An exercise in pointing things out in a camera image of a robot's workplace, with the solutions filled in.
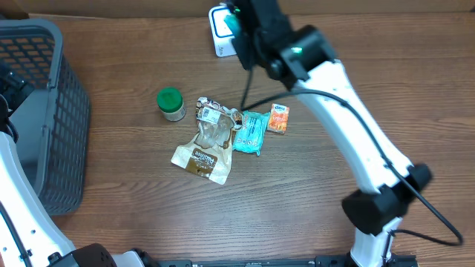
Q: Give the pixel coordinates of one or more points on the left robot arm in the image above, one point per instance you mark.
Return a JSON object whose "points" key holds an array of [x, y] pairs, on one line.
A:
{"points": [[29, 237]]}

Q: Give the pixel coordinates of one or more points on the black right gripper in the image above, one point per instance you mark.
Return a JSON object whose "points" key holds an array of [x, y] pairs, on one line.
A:
{"points": [[244, 51]]}

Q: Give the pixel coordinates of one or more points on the white barcode scanner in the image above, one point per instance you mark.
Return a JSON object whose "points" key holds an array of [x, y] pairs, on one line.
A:
{"points": [[221, 34]]}

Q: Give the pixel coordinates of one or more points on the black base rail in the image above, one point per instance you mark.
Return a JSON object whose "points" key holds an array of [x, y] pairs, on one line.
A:
{"points": [[245, 263]]}

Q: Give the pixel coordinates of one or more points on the green cap bottle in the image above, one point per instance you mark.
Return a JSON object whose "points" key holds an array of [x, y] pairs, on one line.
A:
{"points": [[171, 104]]}

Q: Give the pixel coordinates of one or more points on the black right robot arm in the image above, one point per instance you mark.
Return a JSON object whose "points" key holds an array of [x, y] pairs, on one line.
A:
{"points": [[306, 63]]}

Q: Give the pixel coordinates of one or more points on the teal tissue pack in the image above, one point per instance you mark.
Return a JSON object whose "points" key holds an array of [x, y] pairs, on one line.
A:
{"points": [[233, 24]]}

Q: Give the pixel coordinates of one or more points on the orange tissue pack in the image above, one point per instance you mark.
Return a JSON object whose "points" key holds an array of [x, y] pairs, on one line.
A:
{"points": [[279, 115]]}

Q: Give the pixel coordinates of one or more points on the clear bagged bread snack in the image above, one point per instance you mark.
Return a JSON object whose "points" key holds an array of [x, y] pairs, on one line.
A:
{"points": [[209, 154]]}

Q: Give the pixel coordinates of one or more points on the teal wet wipes pack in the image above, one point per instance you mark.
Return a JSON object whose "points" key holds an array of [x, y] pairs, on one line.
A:
{"points": [[249, 139]]}

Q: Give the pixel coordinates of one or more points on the grey plastic shopping basket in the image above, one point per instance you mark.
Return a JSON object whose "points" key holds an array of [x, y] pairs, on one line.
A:
{"points": [[49, 112]]}

